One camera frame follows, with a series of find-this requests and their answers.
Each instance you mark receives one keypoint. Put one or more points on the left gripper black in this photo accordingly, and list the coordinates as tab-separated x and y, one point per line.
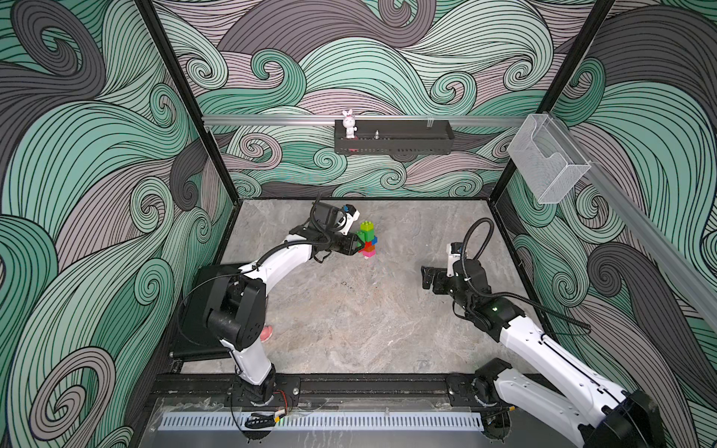
351	241

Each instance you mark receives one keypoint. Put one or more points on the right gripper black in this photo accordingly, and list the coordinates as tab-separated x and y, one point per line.
440	274

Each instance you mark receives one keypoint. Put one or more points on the green lego brick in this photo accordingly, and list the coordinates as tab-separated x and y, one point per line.
366	236

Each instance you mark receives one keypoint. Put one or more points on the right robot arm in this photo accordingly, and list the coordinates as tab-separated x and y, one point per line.
583	406

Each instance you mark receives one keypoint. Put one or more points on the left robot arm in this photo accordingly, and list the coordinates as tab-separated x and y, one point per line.
226	310

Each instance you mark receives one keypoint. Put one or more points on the pink white small toy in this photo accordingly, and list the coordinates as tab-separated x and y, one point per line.
266	333

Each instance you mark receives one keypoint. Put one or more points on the white rabbit figurine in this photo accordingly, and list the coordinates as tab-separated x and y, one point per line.
349	123

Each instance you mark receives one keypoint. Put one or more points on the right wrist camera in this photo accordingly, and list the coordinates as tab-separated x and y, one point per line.
454	252

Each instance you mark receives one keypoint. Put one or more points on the black wall shelf tray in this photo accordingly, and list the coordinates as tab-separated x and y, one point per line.
395	138

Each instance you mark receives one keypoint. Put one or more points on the clear plastic wall box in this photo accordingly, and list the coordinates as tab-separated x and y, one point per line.
547	156

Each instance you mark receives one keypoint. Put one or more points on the white slotted cable duct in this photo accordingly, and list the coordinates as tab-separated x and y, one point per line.
328	421

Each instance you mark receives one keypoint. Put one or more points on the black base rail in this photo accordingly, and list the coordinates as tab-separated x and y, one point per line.
458	389

